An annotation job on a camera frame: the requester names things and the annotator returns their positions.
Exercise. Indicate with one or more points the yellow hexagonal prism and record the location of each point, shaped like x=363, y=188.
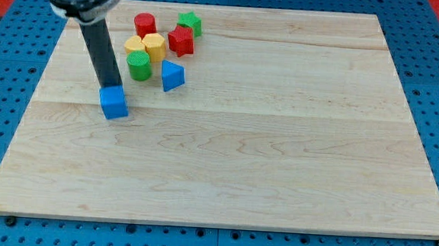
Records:
x=155, y=47

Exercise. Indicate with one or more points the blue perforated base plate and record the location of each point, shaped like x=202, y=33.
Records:
x=28, y=35

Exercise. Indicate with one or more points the blue cube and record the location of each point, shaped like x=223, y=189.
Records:
x=113, y=102

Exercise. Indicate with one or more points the wooden board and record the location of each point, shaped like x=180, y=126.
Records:
x=288, y=121

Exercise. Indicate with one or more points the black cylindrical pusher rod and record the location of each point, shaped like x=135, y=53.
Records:
x=100, y=49

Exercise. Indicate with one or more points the blue triangular prism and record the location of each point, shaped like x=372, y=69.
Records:
x=173, y=75

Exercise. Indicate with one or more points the red cylinder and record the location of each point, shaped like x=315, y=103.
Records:
x=144, y=24

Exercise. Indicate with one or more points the green star block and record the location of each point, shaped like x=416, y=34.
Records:
x=192, y=21

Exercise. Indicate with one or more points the yellow heart block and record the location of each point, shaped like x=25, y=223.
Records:
x=133, y=44

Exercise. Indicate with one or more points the green cylinder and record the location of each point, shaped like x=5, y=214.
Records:
x=139, y=65

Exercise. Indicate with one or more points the red star block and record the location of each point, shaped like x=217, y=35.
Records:
x=181, y=40

